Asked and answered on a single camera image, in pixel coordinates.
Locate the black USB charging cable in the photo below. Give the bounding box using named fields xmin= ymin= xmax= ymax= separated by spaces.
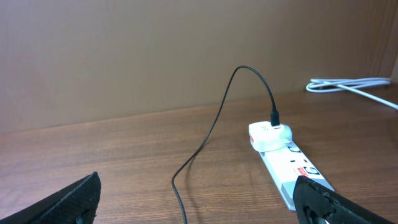
xmin=171 ymin=65 xmax=280 ymax=224

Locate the white charger plug adapter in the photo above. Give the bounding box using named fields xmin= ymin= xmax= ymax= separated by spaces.
xmin=248 ymin=121 xmax=293 ymax=152

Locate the white power strip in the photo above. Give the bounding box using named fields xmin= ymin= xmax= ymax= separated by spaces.
xmin=259 ymin=142 xmax=335 ymax=211

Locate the white power strip cord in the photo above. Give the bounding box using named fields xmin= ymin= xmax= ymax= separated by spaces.
xmin=305 ymin=77 xmax=398 ymax=111

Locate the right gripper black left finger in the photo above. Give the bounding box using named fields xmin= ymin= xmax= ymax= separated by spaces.
xmin=1 ymin=172 xmax=101 ymax=224

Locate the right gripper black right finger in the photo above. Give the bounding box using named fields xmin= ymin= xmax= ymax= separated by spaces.
xmin=293 ymin=175 xmax=394 ymax=224

